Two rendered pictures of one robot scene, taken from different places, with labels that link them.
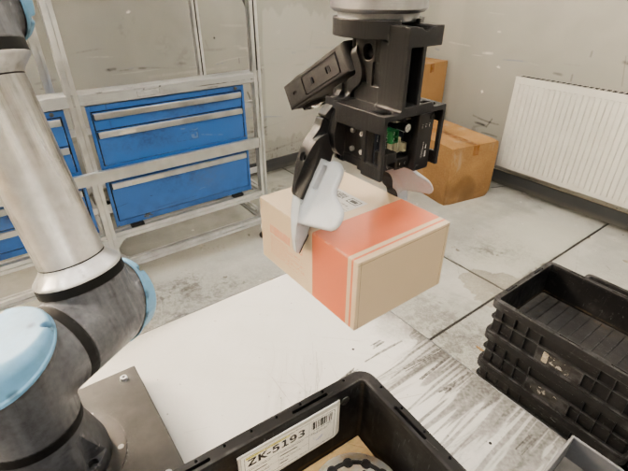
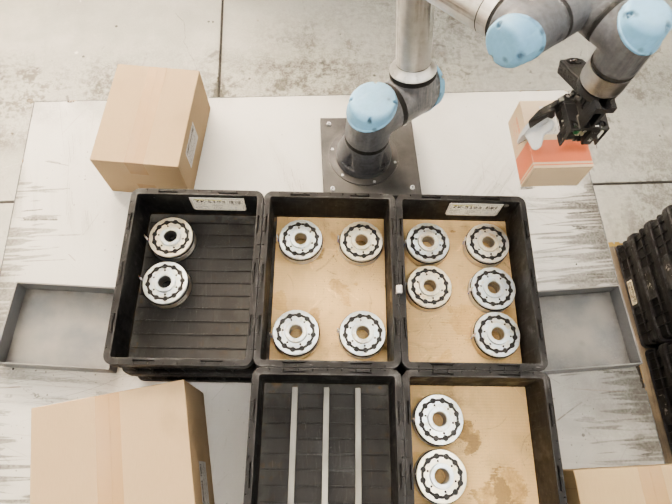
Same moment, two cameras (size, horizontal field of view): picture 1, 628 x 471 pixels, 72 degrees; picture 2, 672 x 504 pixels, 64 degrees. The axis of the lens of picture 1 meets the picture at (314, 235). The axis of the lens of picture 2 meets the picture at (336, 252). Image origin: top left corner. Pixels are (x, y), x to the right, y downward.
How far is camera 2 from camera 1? 81 cm
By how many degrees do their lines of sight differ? 41
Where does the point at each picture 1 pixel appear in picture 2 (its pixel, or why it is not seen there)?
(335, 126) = (560, 110)
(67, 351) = (397, 116)
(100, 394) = not seen: hidden behind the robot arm
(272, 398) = (476, 176)
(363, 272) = (535, 171)
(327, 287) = (521, 163)
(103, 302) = (419, 95)
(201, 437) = (430, 176)
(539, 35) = not seen: outside the picture
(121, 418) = (398, 146)
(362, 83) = (580, 101)
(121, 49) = not seen: outside the picture
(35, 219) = (408, 45)
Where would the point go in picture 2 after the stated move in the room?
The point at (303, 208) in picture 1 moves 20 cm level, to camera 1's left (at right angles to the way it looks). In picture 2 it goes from (528, 131) to (440, 83)
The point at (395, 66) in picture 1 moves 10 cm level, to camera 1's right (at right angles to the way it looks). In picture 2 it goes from (587, 113) to (642, 141)
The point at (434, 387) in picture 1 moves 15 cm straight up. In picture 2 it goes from (571, 222) to (597, 196)
